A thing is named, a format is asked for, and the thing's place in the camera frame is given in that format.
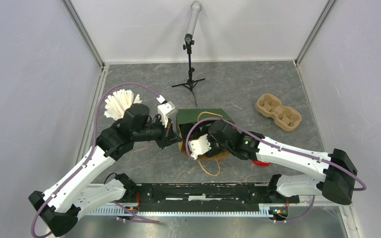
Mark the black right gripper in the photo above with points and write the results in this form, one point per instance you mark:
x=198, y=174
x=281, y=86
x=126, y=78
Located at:
x=214, y=149

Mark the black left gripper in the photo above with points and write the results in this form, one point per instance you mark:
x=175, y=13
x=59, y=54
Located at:
x=169, y=136

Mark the green brown paper bag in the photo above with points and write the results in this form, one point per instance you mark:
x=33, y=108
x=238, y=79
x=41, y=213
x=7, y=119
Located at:
x=185, y=120

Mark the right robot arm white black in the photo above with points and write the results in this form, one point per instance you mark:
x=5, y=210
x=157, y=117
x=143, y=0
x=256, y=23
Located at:
x=331, y=175

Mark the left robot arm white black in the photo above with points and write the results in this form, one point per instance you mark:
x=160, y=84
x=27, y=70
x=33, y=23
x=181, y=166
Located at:
x=61, y=206

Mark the red horseshoe shaped object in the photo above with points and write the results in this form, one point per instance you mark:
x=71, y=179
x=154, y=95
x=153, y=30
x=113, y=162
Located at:
x=260, y=163

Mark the brown pulp cup carriers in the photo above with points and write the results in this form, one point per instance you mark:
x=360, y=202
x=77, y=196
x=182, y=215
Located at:
x=284, y=117

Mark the black tripod with grey tube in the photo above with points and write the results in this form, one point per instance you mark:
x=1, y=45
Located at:
x=196, y=8

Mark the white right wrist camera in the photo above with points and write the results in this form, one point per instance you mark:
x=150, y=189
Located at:
x=199, y=146

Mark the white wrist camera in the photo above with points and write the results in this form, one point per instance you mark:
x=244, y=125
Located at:
x=199, y=146
x=165, y=109

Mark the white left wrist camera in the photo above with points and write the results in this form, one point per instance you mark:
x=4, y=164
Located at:
x=165, y=109

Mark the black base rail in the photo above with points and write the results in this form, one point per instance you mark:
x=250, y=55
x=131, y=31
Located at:
x=203, y=197

